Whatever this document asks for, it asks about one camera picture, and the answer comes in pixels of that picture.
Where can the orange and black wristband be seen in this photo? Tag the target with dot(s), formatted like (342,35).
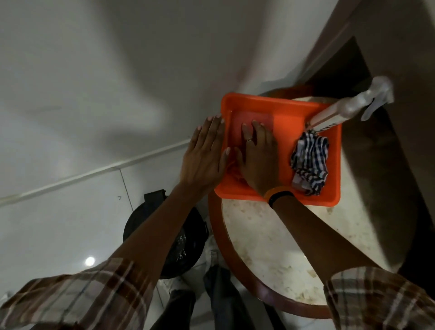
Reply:
(279,195)

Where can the person's right hand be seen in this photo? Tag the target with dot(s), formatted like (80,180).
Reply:
(261,163)

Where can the round table with wooden rim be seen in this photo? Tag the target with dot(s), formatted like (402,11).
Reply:
(272,251)

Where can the black trash bin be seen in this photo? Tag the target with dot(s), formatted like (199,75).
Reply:
(183,244)

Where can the person's right middle finger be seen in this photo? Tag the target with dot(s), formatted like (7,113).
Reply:
(257,132)

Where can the person's left forearm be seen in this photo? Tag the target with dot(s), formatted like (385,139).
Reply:
(159,227)

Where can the orange plastic tray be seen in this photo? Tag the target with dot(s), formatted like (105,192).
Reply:
(289,117)

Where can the person's right forearm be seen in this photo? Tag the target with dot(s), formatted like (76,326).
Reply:
(316,238)

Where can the person's left little finger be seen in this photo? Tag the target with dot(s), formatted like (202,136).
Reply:
(197,137)

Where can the person's left hand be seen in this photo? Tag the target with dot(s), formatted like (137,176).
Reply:
(202,159)

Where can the person's left middle finger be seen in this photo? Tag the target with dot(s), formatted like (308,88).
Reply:
(215,129)

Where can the person's left thumb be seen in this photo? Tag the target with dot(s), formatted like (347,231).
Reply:
(225,157)

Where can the dark trousers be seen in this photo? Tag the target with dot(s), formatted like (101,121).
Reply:
(224,302)

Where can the brown plaid shirt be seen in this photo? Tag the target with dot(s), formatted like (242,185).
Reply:
(78,299)

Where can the person's right thumb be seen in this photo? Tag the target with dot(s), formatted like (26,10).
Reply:
(240,158)

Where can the clear spray bottle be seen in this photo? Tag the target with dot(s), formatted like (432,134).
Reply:
(343,109)

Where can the checkered black white cloth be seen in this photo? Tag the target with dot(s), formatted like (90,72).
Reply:
(311,159)

